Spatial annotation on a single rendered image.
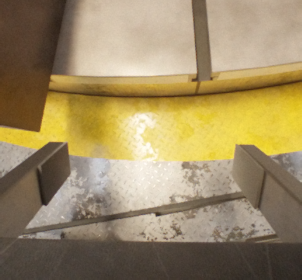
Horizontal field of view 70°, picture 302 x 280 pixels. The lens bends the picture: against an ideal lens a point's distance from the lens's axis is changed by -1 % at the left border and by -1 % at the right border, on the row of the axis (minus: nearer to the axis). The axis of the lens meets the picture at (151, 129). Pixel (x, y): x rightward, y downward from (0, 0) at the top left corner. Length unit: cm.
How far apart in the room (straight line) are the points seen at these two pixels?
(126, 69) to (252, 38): 38
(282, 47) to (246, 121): 35
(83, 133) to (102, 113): 13
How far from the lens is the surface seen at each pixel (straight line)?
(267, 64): 72
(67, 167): 17
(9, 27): 65
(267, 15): 79
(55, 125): 109
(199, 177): 93
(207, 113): 95
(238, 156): 16
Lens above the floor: 93
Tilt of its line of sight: 80 degrees down
